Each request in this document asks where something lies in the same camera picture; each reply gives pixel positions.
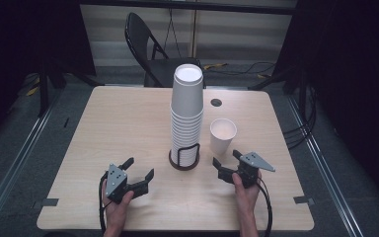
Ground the bundle of black floor cables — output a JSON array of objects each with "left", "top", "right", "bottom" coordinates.
[{"left": 281, "top": 83, "right": 318, "bottom": 151}]

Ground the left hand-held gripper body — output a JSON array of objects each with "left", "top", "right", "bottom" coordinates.
[{"left": 104, "top": 163, "right": 130, "bottom": 205}]

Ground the grey tape strip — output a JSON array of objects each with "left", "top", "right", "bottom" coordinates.
[
  {"left": 292, "top": 195, "right": 316, "bottom": 206},
  {"left": 40, "top": 197, "right": 60, "bottom": 207}
]

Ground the stack of white paper cups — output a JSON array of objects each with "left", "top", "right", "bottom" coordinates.
[{"left": 169, "top": 62, "right": 205, "bottom": 168}]

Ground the single white paper cup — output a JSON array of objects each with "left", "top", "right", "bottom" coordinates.
[{"left": 208, "top": 118, "right": 238, "bottom": 157}]

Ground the person's left hand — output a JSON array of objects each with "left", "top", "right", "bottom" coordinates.
[{"left": 101, "top": 180, "right": 135, "bottom": 229}]

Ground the hanging black cable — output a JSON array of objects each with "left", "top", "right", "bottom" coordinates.
[{"left": 163, "top": 7, "right": 183, "bottom": 59}]

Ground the metal floor rail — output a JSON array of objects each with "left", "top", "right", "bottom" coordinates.
[
  {"left": 0, "top": 93, "right": 62, "bottom": 229},
  {"left": 285, "top": 94, "right": 365, "bottom": 237}
]

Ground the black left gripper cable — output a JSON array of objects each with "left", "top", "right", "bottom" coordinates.
[{"left": 98, "top": 172, "right": 111, "bottom": 235}]

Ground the black metal stand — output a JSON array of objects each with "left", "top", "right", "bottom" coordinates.
[
  {"left": 37, "top": 58, "right": 106, "bottom": 119},
  {"left": 247, "top": 63, "right": 310, "bottom": 112}
]

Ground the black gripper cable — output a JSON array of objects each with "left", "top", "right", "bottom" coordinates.
[
  {"left": 98, "top": 172, "right": 111, "bottom": 235},
  {"left": 256, "top": 180, "right": 274, "bottom": 237}
]

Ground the black folding chair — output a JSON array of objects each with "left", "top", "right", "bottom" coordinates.
[{"left": 123, "top": 11, "right": 207, "bottom": 89}]

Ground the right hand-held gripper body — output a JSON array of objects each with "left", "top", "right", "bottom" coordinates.
[{"left": 236, "top": 150, "right": 276, "bottom": 190}]

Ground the person's right hand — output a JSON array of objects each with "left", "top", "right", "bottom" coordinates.
[{"left": 231, "top": 172, "right": 263, "bottom": 215}]

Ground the dark round cup holder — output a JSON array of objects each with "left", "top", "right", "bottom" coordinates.
[{"left": 168, "top": 142, "right": 201, "bottom": 172}]

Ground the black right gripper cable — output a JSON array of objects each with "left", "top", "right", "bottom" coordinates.
[{"left": 256, "top": 180, "right": 274, "bottom": 237}]

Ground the thin black floor cable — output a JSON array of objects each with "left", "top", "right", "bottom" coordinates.
[{"left": 206, "top": 60, "right": 277, "bottom": 77}]

